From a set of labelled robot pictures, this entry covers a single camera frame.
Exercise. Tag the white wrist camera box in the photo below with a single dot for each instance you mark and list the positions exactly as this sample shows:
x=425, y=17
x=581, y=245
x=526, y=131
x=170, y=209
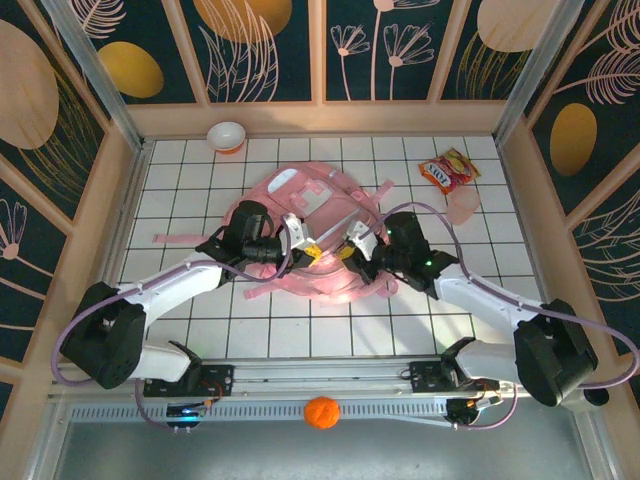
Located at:
x=297, y=230
x=360, y=235

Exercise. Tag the small circuit board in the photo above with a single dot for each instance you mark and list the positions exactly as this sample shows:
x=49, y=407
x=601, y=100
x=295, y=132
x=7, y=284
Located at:
x=185, y=411
x=462, y=410

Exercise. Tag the translucent pink plastic cup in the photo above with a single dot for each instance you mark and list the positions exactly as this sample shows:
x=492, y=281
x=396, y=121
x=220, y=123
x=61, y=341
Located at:
x=465, y=205

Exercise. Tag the pink student backpack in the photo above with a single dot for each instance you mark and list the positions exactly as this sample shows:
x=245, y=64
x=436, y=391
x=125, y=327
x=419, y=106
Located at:
x=300, y=195

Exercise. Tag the orange ball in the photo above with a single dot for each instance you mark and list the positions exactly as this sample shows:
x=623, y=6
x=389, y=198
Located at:
x=322, y=413

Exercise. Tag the aluminium rail frame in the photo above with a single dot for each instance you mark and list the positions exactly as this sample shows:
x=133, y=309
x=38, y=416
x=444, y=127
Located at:
x=320, y=372

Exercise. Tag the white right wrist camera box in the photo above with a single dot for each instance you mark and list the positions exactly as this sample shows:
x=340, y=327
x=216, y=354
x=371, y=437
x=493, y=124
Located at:
x=360, y=235

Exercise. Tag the red yellow snack bag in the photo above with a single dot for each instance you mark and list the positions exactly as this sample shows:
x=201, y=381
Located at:
x=452, y=167

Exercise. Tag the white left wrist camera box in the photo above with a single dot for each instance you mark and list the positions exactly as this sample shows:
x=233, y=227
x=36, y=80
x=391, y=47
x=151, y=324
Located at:
x=297, y=230

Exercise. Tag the white black external camera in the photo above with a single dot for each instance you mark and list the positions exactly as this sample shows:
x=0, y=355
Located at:
x=597, y=397

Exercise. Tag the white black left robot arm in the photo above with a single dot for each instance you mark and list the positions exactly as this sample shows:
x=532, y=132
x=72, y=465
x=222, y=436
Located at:
x=175, y=285

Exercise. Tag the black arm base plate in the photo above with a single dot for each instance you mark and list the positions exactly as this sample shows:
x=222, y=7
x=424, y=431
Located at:
x=425, y=375
x=220, y=375

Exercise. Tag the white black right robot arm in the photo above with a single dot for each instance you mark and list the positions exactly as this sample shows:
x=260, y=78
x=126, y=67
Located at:
x=490, y=300

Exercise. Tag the aluminium frame post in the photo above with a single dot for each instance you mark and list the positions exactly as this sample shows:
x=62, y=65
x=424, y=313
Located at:
x=95, y=75
x=535, y=65

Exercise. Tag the white orange bowl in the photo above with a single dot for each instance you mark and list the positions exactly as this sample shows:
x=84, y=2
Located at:
x=226, y=135

